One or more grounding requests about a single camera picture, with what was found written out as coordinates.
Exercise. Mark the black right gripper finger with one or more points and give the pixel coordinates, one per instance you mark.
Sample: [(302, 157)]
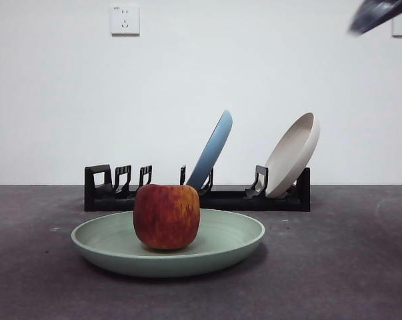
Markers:
[(377, 15)]

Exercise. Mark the green plate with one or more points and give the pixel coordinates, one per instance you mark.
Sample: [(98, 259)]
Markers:
[(220, 240)]

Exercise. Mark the red apple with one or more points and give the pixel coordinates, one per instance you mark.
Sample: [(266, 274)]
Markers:
[(167, 216)]

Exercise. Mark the beige plate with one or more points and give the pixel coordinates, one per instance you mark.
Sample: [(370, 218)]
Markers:
[(294, 156)]

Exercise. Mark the blue plate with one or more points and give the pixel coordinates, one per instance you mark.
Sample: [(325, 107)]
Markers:
[(214, 146)]

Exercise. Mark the black plate rack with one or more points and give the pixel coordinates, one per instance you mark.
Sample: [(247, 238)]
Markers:
[(254, 203)]

